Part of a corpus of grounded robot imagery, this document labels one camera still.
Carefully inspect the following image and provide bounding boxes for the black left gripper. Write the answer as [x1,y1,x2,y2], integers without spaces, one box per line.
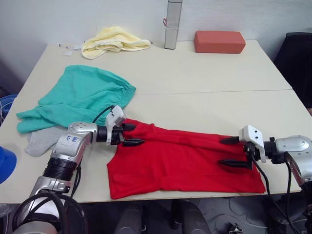
[111,123,146,148]

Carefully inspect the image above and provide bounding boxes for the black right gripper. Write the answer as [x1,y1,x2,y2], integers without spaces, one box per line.
[218,136,256,170]

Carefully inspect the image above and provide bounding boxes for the red t-shirt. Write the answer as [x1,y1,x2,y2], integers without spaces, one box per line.
[107,118,266,200]

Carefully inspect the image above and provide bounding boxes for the green shorts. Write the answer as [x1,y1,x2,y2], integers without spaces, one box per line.
[16,64,137,134]

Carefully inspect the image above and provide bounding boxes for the dark rounded shape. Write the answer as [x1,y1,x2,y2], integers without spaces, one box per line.
[114,203,147,234]
[170,199,212,234]

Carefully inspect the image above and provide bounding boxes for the grey sock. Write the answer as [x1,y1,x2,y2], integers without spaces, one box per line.
[25,126,68,157]

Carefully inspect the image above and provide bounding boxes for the pale yellow towel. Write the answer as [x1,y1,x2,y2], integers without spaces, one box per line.
[81,26,152,60]

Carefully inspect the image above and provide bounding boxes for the black chair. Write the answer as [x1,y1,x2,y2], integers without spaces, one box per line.
[274,32,312,109]

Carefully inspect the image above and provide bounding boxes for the white flat strip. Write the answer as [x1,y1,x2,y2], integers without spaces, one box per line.
[58,43,85,51]

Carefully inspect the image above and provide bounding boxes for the red-orange foam block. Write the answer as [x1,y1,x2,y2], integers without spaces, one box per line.
[194,31,246,54]

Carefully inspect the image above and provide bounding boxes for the silver cylindrical bottle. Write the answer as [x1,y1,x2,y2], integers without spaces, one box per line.
[164,0,183,50]

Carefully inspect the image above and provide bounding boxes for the blue plastic object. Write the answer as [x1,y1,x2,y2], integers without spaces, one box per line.
[0,145,18,185]

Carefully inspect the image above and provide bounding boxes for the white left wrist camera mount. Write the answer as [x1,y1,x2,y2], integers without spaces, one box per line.
[105,105,126,134]

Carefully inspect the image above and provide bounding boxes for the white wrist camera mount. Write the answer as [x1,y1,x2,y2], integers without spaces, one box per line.
[238,125,267,163]
[105,105,126,134]

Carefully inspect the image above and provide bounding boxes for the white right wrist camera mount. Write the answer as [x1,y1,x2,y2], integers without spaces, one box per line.
[238,125,267,163]

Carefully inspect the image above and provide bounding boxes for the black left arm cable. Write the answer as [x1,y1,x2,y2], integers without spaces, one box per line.
[93,105,115,123]

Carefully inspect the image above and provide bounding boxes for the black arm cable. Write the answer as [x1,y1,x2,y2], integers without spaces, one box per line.
[93,105,115,123]
[251,156,303,234]

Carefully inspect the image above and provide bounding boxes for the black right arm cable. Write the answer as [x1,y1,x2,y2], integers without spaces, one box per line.
[251,156,303,234]

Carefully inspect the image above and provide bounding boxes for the blue wire basket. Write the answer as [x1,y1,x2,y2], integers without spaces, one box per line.
[0,94,19,127]

